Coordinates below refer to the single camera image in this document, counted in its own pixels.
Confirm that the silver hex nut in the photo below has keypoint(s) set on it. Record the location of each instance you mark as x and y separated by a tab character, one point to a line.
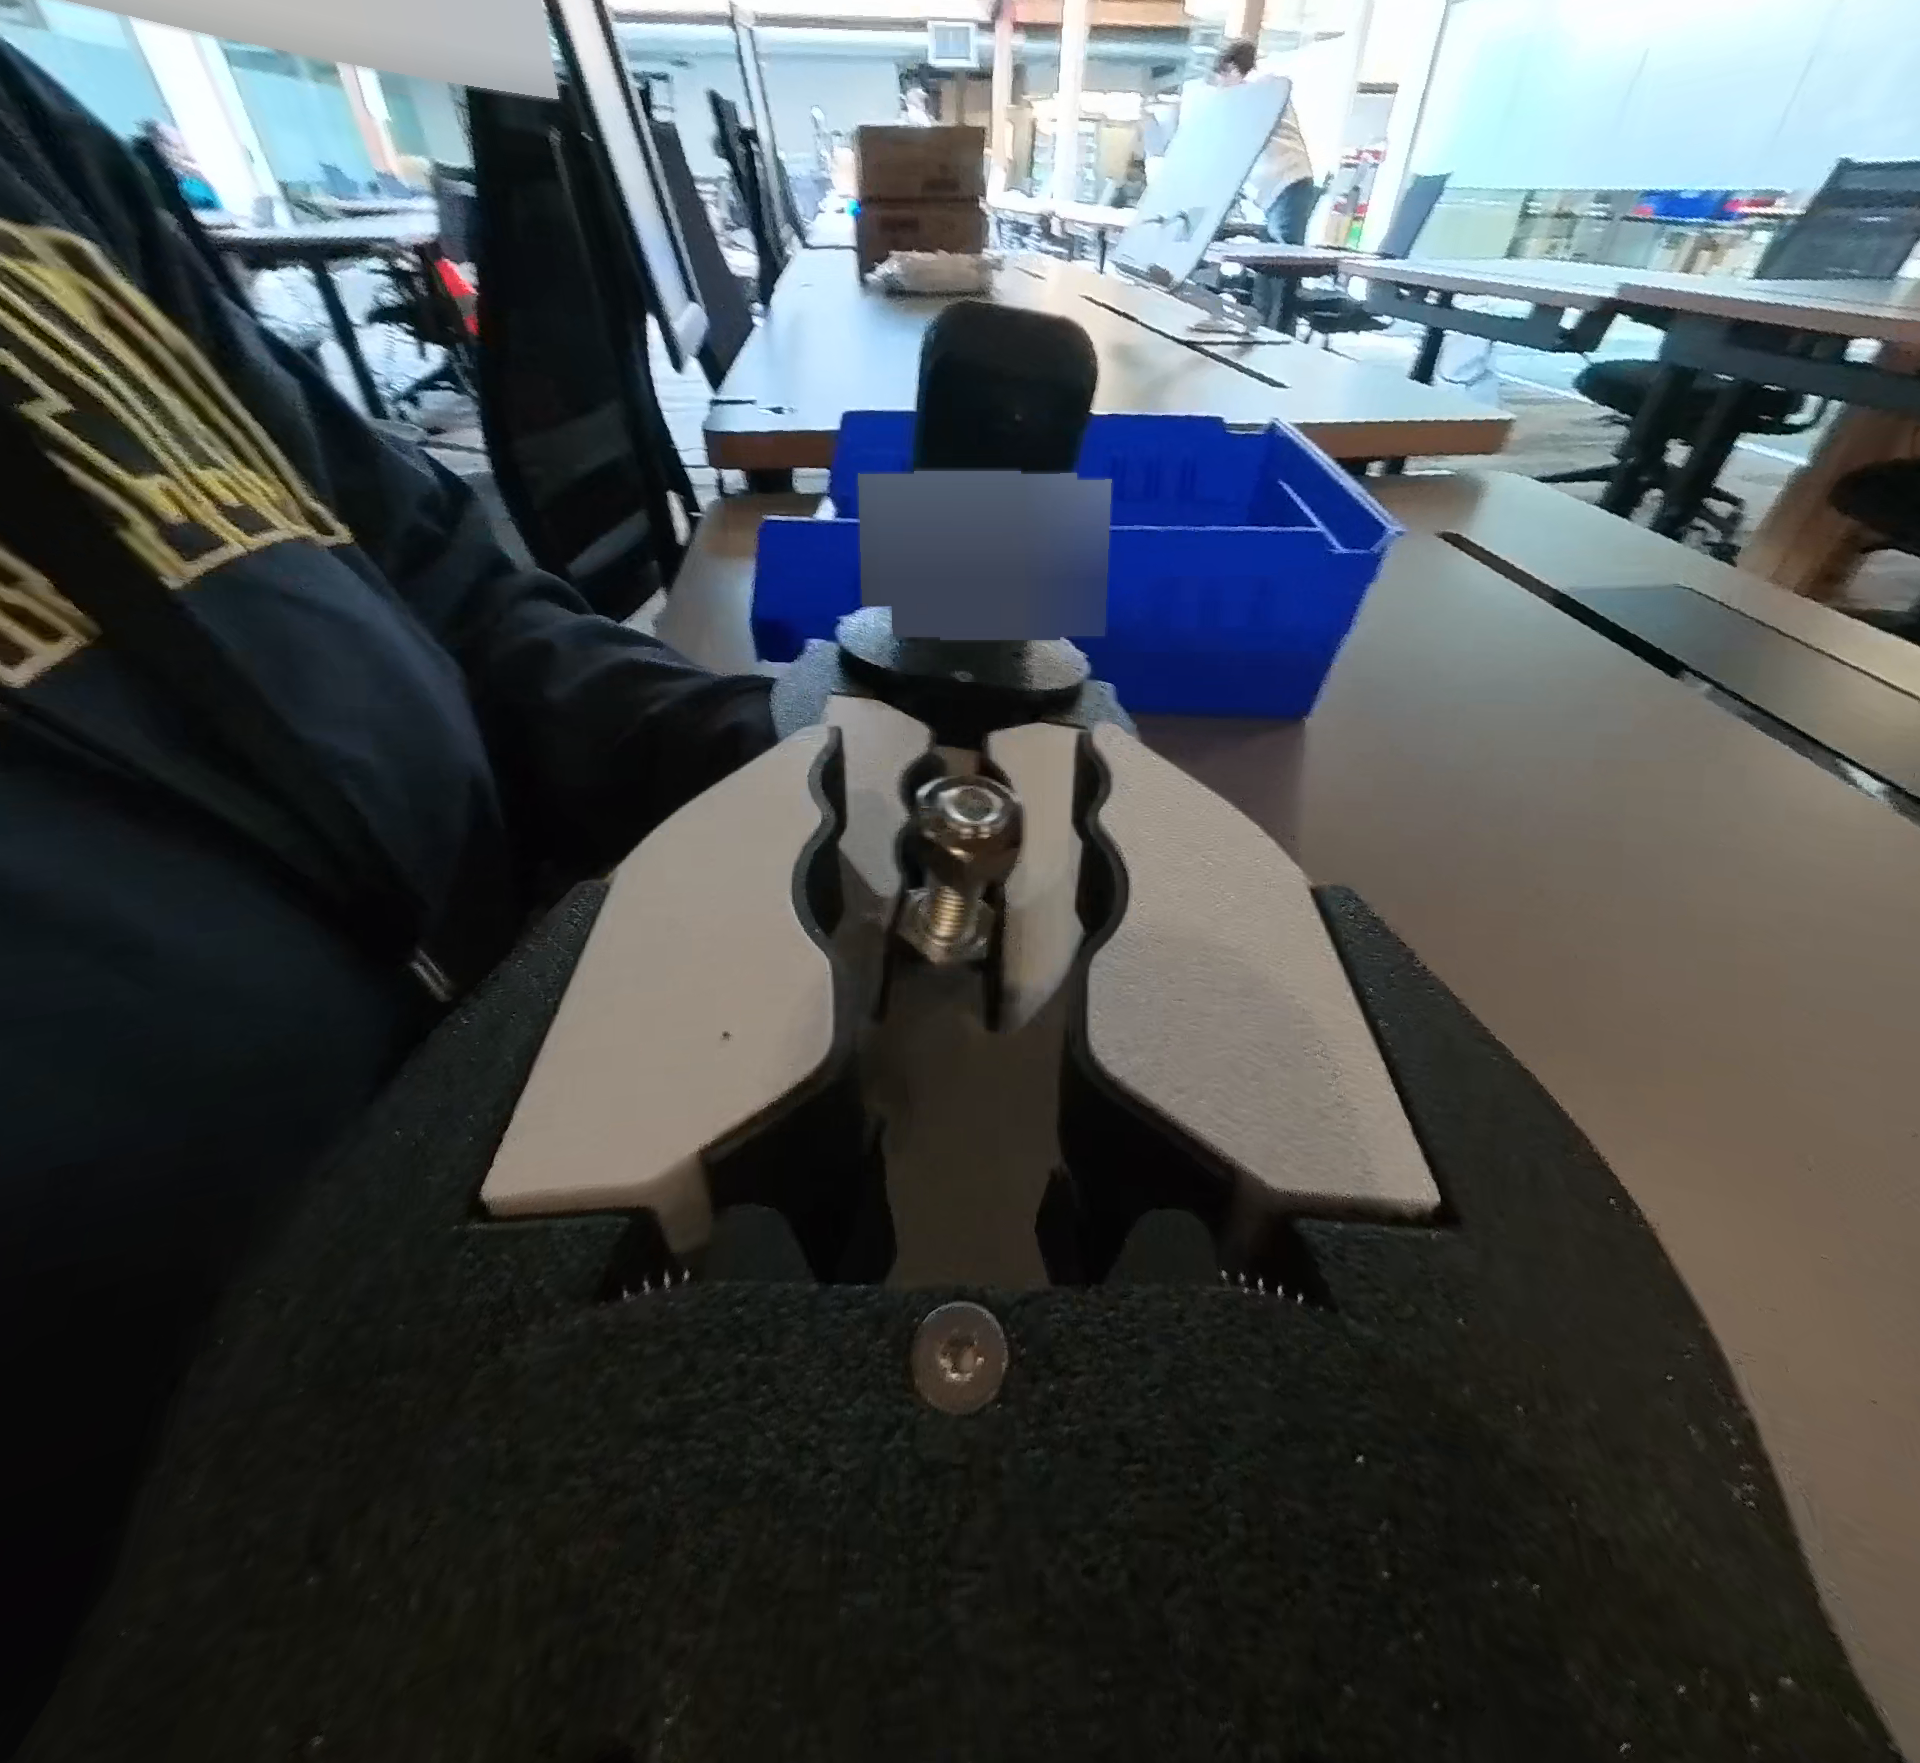
923	936

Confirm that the cardboard box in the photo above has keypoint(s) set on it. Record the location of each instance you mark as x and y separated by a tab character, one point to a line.
919	236
919	162

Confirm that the black mesh office chair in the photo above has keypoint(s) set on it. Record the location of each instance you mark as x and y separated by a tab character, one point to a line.
555	369

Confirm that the silver hex bolt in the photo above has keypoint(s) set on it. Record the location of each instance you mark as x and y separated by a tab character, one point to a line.
968	827

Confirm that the blue plastic bin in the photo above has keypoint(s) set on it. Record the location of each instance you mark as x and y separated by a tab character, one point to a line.
1231	593

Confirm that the long wooden desk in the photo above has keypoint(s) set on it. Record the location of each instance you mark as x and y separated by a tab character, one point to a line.
1049	337

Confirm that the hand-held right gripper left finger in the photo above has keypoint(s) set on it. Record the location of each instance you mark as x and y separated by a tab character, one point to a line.
675	1030

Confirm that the white monitor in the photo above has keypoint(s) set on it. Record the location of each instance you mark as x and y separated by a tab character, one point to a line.
1202	190

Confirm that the person in dark sweatshirt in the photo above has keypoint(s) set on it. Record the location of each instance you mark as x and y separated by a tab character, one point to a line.
149	893

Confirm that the clear plastic bag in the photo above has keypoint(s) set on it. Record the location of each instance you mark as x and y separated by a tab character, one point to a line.
938	276

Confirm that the thin black monitor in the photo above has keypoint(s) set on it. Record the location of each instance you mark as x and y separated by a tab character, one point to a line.
615	112

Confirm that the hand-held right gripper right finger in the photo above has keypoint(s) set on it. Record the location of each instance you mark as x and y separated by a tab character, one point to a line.
1243	1030

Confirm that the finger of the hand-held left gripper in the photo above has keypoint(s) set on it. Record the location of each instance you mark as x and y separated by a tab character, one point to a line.
869	819
1049	893

